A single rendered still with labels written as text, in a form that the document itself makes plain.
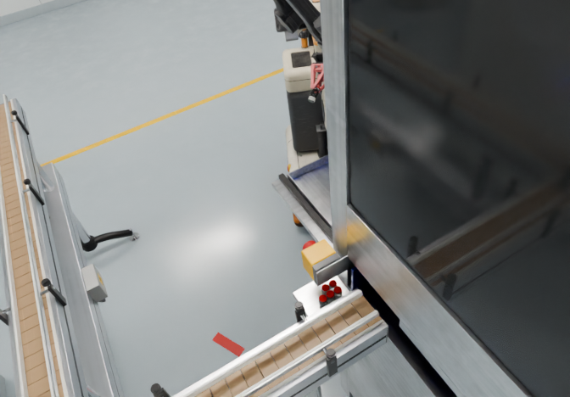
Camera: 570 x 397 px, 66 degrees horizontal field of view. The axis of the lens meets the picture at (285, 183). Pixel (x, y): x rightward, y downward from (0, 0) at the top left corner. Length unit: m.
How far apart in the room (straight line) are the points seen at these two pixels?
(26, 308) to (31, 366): 0.18
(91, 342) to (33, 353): 0.44
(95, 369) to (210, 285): 0.86
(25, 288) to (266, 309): 1.15
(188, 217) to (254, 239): 0.45
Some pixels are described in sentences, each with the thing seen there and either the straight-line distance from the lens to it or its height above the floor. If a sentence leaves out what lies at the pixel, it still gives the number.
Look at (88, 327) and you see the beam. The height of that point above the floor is 0.55.
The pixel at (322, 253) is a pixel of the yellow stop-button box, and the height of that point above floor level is 1.03.
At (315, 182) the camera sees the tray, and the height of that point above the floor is 0.88.
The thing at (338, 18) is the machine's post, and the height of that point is 1.62.
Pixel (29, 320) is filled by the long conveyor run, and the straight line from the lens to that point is 1.39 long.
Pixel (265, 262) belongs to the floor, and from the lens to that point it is 2.36.
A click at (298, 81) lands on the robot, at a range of 2.17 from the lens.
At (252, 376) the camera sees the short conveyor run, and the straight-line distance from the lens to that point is 1.09.
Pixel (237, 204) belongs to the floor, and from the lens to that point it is 2.66.
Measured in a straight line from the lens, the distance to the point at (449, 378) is 1.00.
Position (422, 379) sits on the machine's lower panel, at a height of 0.88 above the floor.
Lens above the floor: 1.93
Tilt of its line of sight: 45 degrees down
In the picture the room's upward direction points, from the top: 9 degrees counter-clockwise
